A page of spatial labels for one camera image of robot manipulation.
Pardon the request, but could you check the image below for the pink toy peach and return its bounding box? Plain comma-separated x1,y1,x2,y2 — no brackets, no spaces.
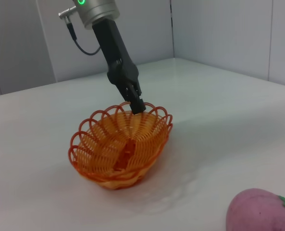
225,188,285,231

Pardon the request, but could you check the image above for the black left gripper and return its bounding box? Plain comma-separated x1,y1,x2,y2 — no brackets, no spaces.
91,19,147,114

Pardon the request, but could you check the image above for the orange plastic woven basket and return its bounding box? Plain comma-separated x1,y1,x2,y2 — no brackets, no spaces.
68,101,173,191

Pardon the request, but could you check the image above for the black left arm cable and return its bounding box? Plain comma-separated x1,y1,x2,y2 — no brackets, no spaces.
66,23,102,56

